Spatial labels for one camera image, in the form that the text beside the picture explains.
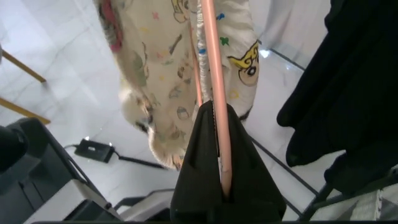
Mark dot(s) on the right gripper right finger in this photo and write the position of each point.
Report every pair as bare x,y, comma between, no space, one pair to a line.
252,193

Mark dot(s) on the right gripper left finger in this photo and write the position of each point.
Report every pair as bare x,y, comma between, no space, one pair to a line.
199,174

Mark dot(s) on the pink clothes hanger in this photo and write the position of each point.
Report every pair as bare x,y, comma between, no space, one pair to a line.
217,77

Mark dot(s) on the cream printed garment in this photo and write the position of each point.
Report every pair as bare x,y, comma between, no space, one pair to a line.
155,62

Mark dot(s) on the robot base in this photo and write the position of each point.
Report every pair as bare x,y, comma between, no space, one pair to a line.
46,174

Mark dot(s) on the black clothes rack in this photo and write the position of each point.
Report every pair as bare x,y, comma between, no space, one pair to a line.
320,196

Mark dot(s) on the black power adapter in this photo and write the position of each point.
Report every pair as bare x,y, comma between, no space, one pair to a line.
93,150

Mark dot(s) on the black long-sleeved shirt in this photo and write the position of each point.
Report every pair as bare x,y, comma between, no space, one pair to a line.
357,77

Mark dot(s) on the white curtain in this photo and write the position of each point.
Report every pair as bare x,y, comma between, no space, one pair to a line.
289,28

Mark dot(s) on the brown table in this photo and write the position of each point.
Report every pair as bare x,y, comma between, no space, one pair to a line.
21,66

